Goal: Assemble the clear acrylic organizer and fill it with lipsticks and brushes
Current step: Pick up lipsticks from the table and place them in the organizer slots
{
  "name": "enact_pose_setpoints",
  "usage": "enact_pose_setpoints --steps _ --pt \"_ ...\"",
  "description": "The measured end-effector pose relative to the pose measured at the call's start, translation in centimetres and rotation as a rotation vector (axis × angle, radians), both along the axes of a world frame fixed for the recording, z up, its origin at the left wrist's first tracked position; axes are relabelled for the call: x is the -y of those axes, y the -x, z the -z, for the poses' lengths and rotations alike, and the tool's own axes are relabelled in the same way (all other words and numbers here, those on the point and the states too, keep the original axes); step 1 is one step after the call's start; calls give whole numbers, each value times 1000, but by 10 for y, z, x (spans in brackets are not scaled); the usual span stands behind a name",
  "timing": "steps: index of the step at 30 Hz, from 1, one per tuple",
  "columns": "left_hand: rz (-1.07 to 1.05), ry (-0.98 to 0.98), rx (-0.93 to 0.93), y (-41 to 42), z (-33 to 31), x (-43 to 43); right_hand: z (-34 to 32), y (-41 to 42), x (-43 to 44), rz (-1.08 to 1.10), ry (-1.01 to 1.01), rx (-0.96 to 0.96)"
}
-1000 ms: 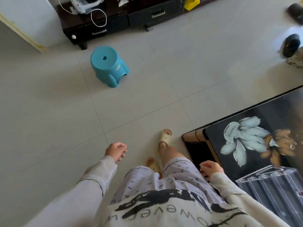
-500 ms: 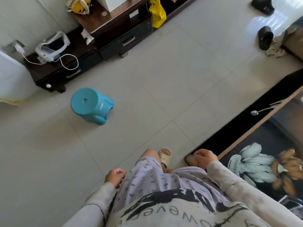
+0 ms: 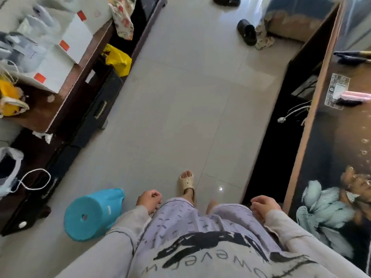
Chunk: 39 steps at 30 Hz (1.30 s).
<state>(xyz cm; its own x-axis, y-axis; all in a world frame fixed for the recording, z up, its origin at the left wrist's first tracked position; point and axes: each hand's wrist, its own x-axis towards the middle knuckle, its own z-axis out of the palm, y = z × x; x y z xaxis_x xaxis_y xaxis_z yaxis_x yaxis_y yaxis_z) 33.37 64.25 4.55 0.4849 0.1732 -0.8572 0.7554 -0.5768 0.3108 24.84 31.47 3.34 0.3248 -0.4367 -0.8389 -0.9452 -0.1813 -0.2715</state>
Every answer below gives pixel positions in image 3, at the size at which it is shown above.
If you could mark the grey printed sweatshirt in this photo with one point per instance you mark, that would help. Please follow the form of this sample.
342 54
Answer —
220 254

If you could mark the blue plastic stool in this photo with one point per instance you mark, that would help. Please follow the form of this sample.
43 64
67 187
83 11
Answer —
91 214

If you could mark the glossy brown cabinet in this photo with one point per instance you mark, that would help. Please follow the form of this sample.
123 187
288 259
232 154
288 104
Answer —
298 17

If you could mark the person's right fingers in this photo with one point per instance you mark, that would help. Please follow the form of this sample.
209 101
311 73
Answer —
258 206

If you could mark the black slipper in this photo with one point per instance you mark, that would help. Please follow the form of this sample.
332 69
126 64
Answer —
247 31
227 0

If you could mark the person's right forearm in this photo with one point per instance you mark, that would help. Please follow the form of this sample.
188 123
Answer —
307 243

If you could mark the white paper bag red label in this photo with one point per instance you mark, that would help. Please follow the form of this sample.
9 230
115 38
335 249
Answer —
78 36
43 79
55 59

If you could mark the floral cloth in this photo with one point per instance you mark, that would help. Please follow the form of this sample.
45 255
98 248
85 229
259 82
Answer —
123 14

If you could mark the grey white printed bags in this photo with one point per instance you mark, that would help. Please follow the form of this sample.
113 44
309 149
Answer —
26 43

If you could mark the crumpled white tissue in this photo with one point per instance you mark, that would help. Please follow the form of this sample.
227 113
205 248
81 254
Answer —
43 136

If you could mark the black suitcase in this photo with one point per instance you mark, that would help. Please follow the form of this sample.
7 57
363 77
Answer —
97 108

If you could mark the pink stick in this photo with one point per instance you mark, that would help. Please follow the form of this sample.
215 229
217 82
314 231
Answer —
356 96

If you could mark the person's right hand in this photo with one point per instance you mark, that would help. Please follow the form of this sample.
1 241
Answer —
266 207

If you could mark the brown wooden table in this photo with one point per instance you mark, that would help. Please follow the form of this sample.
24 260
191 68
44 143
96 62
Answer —
63 95

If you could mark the crumpled beige cloth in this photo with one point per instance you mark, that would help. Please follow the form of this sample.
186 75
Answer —
264 39

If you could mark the beige slipper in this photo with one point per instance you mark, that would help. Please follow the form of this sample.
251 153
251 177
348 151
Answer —
187 182

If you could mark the dark blue tool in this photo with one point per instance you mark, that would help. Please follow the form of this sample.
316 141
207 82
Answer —
352 56

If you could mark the yellow plush toy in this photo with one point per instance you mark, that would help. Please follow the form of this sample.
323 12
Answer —
10 98

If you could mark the purple patterned trousers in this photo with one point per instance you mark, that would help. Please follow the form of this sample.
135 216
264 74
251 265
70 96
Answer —
179 220

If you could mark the person's left fingers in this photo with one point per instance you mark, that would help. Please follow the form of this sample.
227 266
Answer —
155 197

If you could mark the person's left forearm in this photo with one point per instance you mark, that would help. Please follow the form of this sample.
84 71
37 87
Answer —
116 243

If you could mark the dark low cabinet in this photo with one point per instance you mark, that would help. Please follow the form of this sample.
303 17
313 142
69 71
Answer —
37 176

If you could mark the person's left hand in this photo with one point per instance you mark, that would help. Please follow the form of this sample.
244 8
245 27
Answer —
148 201

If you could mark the yellow plastic bag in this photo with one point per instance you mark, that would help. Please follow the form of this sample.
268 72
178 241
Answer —
117 60

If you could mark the glossy flower print table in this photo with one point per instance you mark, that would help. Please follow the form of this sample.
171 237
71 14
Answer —
333 159

